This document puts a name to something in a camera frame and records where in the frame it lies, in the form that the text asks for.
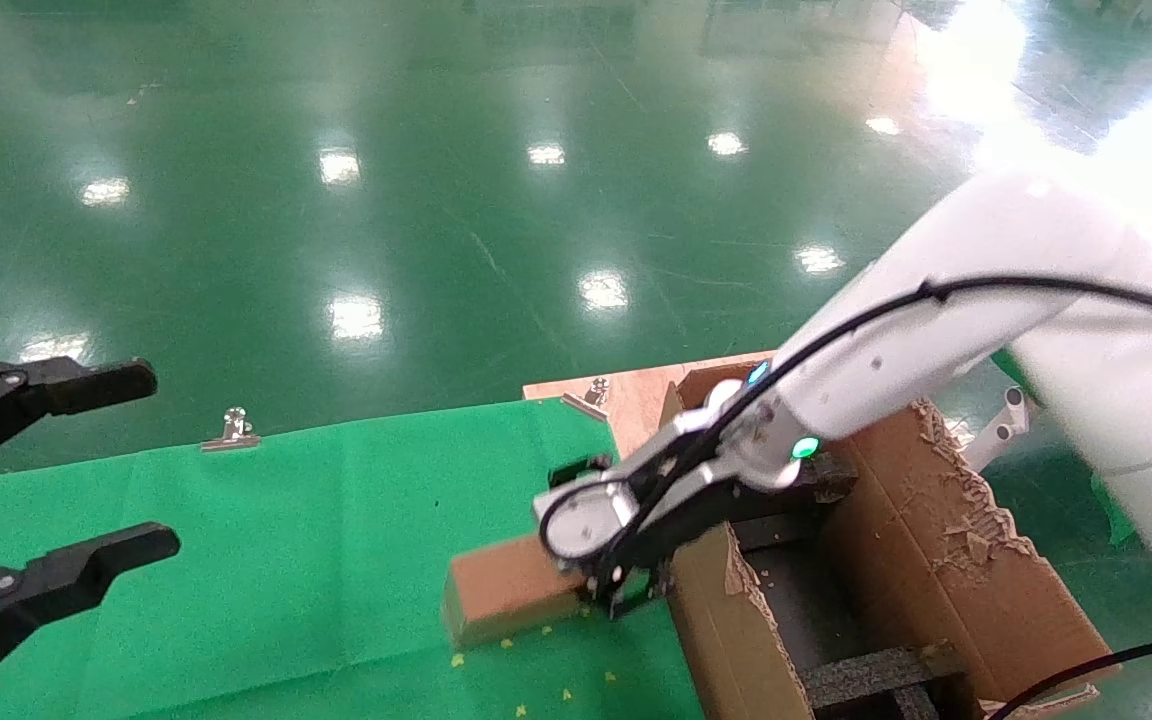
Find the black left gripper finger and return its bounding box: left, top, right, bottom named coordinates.
left=0, top=523, right=181, bottom=687
left=0, top=356, right=158, bottom=483

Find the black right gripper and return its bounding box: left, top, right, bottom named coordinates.
left=548, top=453, right=859, bottom=621

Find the small brown cardboard box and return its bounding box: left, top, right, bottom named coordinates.
left=443, top=535, right=597, bottom=649

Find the large open cardboard carton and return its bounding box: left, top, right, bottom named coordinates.
left=626, top=362, right=1122, bottom=720

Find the silver binder clip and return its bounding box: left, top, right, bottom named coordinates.
left=562, top=377, right=613, bottom=422
left=200, top=406, right=263, bottom=454

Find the large green table cloth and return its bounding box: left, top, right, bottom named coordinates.
left=0, top=398, right=707, bottom=720

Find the black foam insert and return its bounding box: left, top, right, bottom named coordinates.
left=801, top=643, right=972, bottom=720

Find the green cloth with clips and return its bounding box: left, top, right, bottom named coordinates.
left=991, top=213, right=1152, bottom=546

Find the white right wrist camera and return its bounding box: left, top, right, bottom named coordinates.
left=533, top=478, right=642, bottom=563

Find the silver camera mount bracket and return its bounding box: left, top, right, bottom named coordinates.
left=616, top=405, right=747, bottom=491

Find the black camera cable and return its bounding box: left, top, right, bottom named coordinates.
left=541, top=277, right=1152, bottom=720

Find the white perforated bracket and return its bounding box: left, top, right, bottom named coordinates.
left=964, top=386, right=1034, bottom=473

